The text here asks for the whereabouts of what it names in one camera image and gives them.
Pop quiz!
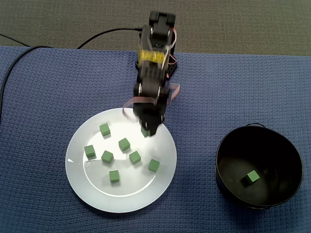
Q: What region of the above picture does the thick black cable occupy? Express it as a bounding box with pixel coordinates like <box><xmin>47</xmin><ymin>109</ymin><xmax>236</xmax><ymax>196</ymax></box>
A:
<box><xmin>0</xmin><ymin>45</ymin><xmax>53</xmax><ymax>122</ymax></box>

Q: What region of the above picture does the thin black cable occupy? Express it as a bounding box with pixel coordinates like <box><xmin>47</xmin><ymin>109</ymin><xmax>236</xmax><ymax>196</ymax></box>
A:
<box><xmin>0</xmin><ymin>33</ymin><xmax>30</xmax><ymax>47</ymax></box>

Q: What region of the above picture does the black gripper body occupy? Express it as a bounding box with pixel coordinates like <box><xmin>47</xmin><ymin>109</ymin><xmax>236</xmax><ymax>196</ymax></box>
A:
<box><xmin>132</xmin><ymin>101</ymin><xmax>169</xmax><ymax>126</ymax></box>

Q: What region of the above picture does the gripper servo wire loop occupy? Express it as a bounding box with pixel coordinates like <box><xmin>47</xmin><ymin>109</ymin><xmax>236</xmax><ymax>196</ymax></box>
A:
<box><xmin>122</xmin><ymin>96</ymin><xmax>156</xmax><ymax>121</ymax></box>

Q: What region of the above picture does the wrist servo wire loop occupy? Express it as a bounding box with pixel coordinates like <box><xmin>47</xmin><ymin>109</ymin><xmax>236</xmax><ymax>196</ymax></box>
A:
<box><xmin>168</xmin><ymin>83</ymin><xmax>182</xmax><ymax>106</ymax></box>

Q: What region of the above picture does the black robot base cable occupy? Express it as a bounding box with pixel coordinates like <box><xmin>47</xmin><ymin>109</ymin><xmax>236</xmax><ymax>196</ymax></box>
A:
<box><xmin>77</xmin><ymin>27</ymin><xmax>144</xmax><ymax>50</ymax></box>

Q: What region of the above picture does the white round plate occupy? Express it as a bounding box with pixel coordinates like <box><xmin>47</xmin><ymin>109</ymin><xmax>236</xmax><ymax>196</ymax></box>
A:
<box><xmin>65</xmin><ymin>107</ymin><xmax>177</xmax><ymax>214</ymax></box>

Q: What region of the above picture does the blue woven table mat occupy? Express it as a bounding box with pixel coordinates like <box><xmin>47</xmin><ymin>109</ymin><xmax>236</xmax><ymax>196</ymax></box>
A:
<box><xmin>0</xmin><ymin>46</ymin><xmax>311</xmax><ymax>233</ymax></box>

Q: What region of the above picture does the black metal bucket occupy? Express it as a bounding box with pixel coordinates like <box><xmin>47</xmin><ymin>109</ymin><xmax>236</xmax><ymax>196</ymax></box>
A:
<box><xmin>215</xmin><ymin>123</ymin><xmax>304</xmax><ymax>211</ymax></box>

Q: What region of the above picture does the upper arm servo wire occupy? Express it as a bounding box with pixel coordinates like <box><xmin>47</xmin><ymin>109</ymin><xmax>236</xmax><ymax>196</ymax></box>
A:
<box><xmin>167</xmin><ymin>27</ymin><xmax>178</xmax><ymax>49</ymax></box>

